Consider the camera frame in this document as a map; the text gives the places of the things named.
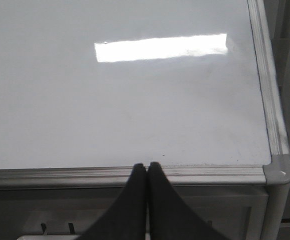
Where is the white plastic marker tray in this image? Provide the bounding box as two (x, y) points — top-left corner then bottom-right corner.
(17, 234), (80, 240)

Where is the white whiteboard with aluminium frame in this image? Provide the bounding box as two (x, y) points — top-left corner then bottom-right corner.
(0, 0), (290, 189)

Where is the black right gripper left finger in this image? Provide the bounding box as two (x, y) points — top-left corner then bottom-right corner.
(81, 163), (147, 240)

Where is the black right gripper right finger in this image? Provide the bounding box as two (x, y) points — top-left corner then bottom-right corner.
(147, 162), (227, 240)

